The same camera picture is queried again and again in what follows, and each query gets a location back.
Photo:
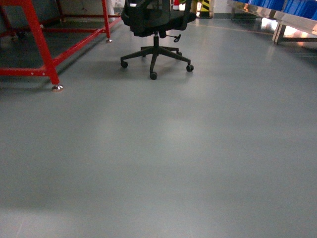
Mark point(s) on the black office chair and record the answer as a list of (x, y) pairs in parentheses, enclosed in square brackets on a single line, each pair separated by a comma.
[(156, 17)]

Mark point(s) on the yellow black striped post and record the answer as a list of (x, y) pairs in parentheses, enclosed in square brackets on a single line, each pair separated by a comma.
[(207, 9)]

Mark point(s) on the steel rack with blue bins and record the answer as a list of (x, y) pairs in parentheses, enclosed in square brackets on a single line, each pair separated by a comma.
[(283, 20)]

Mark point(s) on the red metal frame table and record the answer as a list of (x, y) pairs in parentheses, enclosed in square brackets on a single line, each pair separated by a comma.
[(37, 28)]

